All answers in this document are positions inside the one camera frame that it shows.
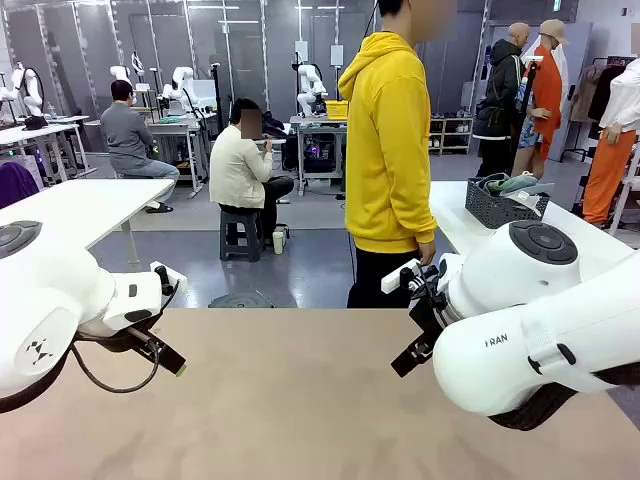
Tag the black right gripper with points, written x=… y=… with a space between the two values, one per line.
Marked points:
x=429 y=320

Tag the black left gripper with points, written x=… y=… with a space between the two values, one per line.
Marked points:
x=149 y=342

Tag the green terry towel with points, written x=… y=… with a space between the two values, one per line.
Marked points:
x=495 y=184

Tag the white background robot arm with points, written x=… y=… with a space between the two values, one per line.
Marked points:
x=120 y=73
x=181 y=75
x=310 y=90
x=31 y=87

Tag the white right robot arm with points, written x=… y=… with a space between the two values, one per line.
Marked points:
x=525 y=260

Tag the yellow sleeved right forearm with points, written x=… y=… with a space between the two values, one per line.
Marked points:
x=422 y=210

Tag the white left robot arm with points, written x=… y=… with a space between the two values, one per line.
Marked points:
x=50 y=300

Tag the grey perforated plastic basket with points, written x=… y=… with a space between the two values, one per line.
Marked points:
x=490 y=210

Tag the yellow plastic basket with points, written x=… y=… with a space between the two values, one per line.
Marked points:
x=337 y=110

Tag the person's right hand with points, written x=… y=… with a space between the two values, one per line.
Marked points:
x=427 y=252

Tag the round black floor base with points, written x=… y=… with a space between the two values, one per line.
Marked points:
x=240 y=300

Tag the dark grey plastic stool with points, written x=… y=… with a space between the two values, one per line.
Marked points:
x=240 y=240

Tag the white side table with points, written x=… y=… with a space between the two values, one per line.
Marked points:
x=450 y=210
x=75 y=200

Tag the pale cup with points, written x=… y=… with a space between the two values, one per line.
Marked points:
x=278 y=242

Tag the seated person in cream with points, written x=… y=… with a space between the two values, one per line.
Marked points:
x=235 y=170

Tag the person in yellow hoodie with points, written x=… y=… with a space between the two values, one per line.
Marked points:
x=385 y=150

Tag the seated person in grey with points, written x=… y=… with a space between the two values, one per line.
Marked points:
x=125 y=135

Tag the white shoe rack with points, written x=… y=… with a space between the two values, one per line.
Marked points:
x=450 y=132

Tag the grey background workbench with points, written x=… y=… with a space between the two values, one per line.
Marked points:
x=172 y=127
x=315 y=120

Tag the purple cloth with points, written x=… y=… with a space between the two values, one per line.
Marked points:
x=17 y=182

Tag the teal cloth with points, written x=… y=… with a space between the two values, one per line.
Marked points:
x=172 y=119

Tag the white background desk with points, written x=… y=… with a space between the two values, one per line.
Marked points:
x=30 y=134

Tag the black cap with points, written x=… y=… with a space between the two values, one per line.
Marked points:
x=35 y=123

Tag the mannequin with orange trousers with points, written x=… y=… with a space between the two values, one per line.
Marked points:
x=607 y=170

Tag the mannequin in black jacket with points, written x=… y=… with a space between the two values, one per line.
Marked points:
x=502 y=85

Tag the mannequin in orange with cap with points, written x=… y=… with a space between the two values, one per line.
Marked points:
x=547 y=85

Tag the white hanging panel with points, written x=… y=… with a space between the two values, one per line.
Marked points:
x=301 y=51
x=336 y=55

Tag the brown hanging coat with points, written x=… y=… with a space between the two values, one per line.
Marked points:
x=582 y=95

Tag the black tripod with white top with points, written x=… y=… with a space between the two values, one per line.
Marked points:
x=534 y=59

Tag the black hanging coat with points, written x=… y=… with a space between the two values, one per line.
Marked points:
x=605 y=90

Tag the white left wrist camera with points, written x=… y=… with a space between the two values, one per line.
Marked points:
x=179 y=282

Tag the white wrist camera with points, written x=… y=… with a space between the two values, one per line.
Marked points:
x=395 y=282
x=179 y=282

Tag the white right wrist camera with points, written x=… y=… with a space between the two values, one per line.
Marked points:
x=395 y=282

